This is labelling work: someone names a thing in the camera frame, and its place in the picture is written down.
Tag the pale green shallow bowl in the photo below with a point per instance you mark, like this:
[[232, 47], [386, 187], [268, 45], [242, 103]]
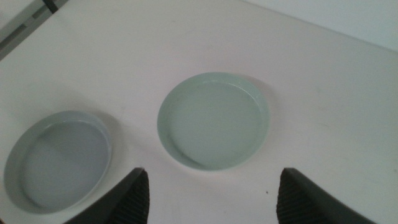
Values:
[[214, 121]]

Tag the black strip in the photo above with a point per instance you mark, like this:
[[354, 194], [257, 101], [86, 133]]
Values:
[[50, 5]]

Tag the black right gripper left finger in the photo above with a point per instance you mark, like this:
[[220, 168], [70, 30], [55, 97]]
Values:
[[127, 202]]

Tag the grey shallow bowl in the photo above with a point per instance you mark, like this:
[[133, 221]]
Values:
[[62, 161]]

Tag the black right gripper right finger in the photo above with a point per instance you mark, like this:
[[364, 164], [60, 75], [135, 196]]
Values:
[[301, 202]]

